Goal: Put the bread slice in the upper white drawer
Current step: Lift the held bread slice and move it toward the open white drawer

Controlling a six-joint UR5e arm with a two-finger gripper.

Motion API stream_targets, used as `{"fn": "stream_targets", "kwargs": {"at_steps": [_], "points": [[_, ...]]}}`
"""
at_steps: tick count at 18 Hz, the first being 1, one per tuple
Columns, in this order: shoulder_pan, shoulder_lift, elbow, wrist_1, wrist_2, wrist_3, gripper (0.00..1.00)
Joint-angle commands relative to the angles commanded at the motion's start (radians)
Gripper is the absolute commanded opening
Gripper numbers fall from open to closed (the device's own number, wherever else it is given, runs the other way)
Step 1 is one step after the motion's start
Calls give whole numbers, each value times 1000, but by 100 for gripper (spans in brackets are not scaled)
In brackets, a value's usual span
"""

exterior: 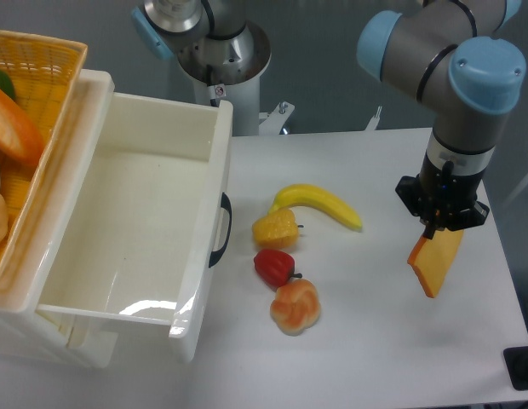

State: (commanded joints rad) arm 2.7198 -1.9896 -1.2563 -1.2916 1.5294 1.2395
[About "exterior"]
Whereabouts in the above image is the knotted bread roll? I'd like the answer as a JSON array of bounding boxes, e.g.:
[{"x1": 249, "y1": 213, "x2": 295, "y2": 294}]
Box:
[{"x1": 270, "y1": 279, "x2": 321, "y2": 336}]

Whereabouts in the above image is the orange baguette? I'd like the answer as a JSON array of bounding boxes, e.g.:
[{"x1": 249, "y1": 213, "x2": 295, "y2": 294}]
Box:
[{"x1": 0, "y1": 90, "x2": 45, "y2": 167}]

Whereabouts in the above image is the white drawer cabinet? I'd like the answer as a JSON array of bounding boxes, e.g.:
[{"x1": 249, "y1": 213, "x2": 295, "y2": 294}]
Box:
[{"x1": 0, "y1": 70, "x2": 118, "y2": 368}]

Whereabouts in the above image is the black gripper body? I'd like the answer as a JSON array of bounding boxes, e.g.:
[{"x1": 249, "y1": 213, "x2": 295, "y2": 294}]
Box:
[{"x1": 395, "y1": 175, "x2": 490, "y2": 230}]

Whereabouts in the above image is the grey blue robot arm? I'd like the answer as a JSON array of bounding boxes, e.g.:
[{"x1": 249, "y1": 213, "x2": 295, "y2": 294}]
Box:
[{"x1": 131, "y1": 1, "x2": 526, "y2": 239}]

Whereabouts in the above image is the green vegetable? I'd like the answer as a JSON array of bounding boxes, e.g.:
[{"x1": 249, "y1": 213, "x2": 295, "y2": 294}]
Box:
[{"x1": 0, "y1": 69, "x2": 16, "y2": 101}]

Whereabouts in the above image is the black device at edge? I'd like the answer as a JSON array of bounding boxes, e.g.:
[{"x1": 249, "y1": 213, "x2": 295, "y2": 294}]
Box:
[{"x1": 503, "y1": 346, "x2": 528, "y2": 391}]

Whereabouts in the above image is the black drawer handle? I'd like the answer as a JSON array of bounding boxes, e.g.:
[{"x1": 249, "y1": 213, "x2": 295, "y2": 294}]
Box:
[{"x1": 208, "y1": 192, "x2": 232, "y2": 268}]

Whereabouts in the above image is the orange bread slice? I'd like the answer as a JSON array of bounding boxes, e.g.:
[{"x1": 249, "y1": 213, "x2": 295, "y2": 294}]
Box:
[{"x1": 407, "y1": 229, "x2": 464, "y2": 298}]

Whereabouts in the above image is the yellow banana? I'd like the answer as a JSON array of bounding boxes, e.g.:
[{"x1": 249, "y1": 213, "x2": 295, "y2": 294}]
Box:
[{"x1": 268, "y1": 183, "x2": 363, "y2": 232}]

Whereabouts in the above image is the red bell pepper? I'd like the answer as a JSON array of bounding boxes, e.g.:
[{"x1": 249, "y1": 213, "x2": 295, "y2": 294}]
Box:
[{"x1": 253, "y1": 249, "x2": 302, "y2": 288}]

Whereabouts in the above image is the white metal bracket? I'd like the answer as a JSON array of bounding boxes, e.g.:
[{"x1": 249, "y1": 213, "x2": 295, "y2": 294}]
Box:
[{"x1": 364, "y1": 106, "x2": 382, "y2": 131}]

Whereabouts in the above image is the yellow woven basket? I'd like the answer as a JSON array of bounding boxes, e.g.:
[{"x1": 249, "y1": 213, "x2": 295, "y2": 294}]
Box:
[{"x1": 0, "y1": 30, "x2": 88, "y2": 281}]

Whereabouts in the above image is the yellow bell pepper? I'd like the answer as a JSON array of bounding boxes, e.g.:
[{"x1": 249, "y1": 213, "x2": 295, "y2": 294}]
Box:
[{"x1": 252, "y1": 208, "x2": 304, "y2": 250}]

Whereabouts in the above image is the open white drawer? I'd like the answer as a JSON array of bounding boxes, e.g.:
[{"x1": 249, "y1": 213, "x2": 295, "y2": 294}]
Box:
[{"x1": 39, "y1": 93, "x2": 233, "y2": 362}]

